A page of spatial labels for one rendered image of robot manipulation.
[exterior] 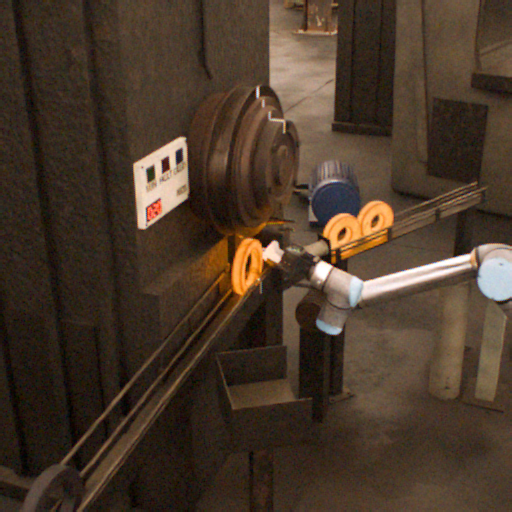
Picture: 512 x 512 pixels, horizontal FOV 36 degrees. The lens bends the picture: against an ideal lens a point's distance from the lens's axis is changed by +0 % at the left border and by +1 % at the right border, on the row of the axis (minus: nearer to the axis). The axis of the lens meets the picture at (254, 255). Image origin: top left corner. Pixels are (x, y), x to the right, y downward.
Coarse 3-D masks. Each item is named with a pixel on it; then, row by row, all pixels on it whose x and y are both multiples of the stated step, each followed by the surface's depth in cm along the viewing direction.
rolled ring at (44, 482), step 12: (48, 468) 172; (60, 468) 173; (72, 468) 176; (36, 480) 169; (48, 480) 168; (60, 480) 172; (72, 480) 177; (36, 492) 167; (48, 492) 168; (72, 492) 179; (24, 504) 166; (36, 504) 165; (72, 504) 179
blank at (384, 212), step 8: (368, 208) 296; (376, 208) 297; (384, 208) 299; (360, 216) 297; (368, 216) 296; (384, 216) 301; (392, 216) 303; (360, 224) 296; (368, 224) 298; (376, 224) 305; (384, 224) 302; (360, 232) 298; (368, 232) 299; (376, 240) 303
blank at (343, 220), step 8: (336, 216) 291; (344, 216) 290; (328, 224) 290; (336, 224) 289; (344, 224) 291; (352, 224) 293; (328, 232) 289; (336, 232) 291; (352, 232) 295; (336, 240) 292; (344, 240) 297; (352, 240) 296; (344, 248) 296
